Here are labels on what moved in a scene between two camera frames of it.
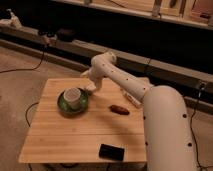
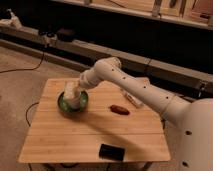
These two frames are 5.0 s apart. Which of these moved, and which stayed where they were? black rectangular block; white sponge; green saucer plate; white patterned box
Moved: white sponge
Stayed: green saucer plate; black rectangular block; white patterned box
